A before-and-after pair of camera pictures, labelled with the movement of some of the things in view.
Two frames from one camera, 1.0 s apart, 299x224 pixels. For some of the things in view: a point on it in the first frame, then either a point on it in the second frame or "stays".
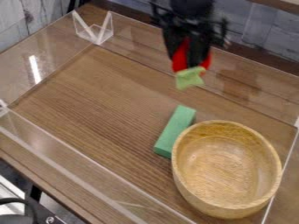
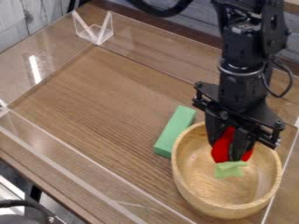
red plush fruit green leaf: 189,76 → 228,168
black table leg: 34,192 stays
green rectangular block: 181,116 stays
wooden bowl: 225,169 stays
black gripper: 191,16 → 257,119
